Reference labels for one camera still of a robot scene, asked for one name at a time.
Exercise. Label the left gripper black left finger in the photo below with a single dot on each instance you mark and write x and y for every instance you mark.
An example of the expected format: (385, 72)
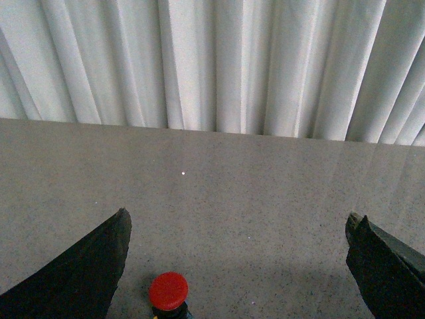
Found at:
(80, 282)

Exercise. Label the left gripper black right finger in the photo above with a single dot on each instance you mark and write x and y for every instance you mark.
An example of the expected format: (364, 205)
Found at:
(388, 272)

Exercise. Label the red push button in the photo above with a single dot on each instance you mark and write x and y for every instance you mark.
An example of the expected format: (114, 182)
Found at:
(167, 294)

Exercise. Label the white pleated curtain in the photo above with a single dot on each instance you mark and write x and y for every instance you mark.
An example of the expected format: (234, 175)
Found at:
(331, 70)

